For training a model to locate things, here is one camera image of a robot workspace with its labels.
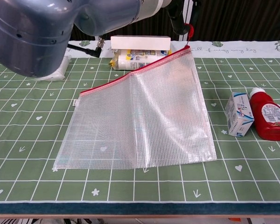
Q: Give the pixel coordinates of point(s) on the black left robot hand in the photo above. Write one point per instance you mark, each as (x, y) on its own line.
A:
(178, 21)

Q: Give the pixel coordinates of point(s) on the yellow white plastic package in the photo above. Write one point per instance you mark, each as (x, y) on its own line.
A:
(126, 61)

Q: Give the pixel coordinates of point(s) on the long white box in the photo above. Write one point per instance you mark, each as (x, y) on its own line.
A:
(140, 42)

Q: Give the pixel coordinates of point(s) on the clear mesh zipper pouch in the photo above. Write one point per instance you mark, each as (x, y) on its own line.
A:
(142, 116)

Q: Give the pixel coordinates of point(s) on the red bottle white cap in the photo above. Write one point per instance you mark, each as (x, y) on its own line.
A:
(270, 116)

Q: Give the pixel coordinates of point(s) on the white tissue pack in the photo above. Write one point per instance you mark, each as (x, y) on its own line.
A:
(63, 70)

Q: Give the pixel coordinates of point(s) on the green grid tablecloth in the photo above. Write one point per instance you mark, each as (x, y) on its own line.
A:
(37, 151)

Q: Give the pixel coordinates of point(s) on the blue white carton box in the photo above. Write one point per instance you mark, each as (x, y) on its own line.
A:
(238, 114)

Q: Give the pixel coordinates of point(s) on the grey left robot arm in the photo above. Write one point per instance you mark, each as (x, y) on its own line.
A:
(25, 35)

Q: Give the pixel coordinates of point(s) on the dark curtain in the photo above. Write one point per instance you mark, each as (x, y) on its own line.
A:
(235, 18)

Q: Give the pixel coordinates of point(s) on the white frame post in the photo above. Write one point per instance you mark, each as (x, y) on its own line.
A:
(188, 11)

